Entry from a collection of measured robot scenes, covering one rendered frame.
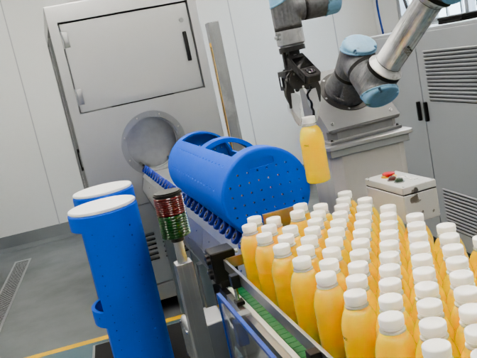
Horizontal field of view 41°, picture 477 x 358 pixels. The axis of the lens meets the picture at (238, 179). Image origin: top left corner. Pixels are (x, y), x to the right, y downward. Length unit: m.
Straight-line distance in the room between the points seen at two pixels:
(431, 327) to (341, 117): 1.36
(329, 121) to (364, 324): 1.21
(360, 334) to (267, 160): 0.90
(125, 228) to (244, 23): 4.82
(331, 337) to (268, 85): 6.03
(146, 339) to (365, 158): 1.15
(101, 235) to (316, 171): 1.08
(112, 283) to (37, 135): 4.52
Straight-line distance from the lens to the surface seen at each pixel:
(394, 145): 2.25
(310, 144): 1.70
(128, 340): 2.66
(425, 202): 1.70
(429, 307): 1.02
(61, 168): 6.98
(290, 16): 1.70
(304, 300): 1.31
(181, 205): 1.34
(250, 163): 1.87
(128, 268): 2.56
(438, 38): 3.80
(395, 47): 2.01
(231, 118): 3.30
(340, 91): 2.25
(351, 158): 2.19
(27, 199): 7.07
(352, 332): 1.10
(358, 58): 2.13
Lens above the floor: 1.51
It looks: 11 degrees down
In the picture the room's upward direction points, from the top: 12 degrees counter-clockwise
